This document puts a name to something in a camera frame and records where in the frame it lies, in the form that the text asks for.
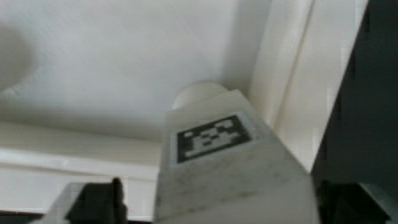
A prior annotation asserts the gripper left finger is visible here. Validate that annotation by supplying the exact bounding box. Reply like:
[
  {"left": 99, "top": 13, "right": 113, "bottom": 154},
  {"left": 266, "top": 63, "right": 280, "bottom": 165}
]
[{"left": 40, "top": 178, "right": 127, "bottom": 224}]

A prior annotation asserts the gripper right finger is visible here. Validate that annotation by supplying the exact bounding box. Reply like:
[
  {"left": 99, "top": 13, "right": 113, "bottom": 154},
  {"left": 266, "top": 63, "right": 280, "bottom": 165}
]
[{"left": 316, "top": 181, "right": 398, "bottom": 224}]

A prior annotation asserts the white leg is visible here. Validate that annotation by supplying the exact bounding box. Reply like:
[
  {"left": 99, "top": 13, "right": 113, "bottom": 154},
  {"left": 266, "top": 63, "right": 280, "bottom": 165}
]
[{"left": 154, "top": 82, "right": 319, "bottom": 224}]

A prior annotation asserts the white square tabletop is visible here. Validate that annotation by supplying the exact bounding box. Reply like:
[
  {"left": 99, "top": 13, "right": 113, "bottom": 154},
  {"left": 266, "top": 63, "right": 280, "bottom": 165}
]
[{"left": 0, "top": 0, "right": 369, "bottom": 220}]

